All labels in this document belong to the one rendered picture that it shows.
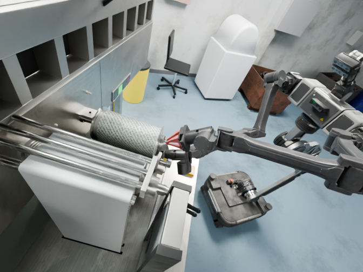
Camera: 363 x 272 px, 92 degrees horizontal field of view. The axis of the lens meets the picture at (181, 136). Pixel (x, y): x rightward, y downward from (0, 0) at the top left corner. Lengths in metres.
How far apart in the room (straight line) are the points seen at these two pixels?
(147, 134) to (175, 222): 0.39
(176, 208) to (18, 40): 0.50
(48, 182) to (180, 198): 0.29
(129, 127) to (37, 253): 0.60
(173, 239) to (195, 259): 1.56
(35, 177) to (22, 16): 0.34
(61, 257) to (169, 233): 0.62
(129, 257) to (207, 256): 1.18
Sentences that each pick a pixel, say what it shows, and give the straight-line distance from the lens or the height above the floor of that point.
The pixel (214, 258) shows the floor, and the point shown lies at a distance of 2.04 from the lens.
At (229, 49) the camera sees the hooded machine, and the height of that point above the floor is 1.00.
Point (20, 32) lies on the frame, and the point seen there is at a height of 1.61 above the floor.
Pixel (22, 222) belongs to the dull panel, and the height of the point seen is 1.07.
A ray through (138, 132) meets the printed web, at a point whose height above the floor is 1.30.
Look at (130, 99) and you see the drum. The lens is 2.91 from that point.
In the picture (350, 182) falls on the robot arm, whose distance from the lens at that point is 0.71.
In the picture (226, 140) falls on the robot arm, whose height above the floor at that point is 1.42.
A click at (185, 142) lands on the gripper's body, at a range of 0.68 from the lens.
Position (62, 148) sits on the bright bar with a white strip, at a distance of 0.48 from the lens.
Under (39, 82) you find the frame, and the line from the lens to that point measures 0.67.
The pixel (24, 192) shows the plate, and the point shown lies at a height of 1.19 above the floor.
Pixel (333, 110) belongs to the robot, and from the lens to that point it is 1.25.
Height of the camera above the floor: 1.82
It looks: 44 degrees down
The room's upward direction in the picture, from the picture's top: 23 degrees clockwise
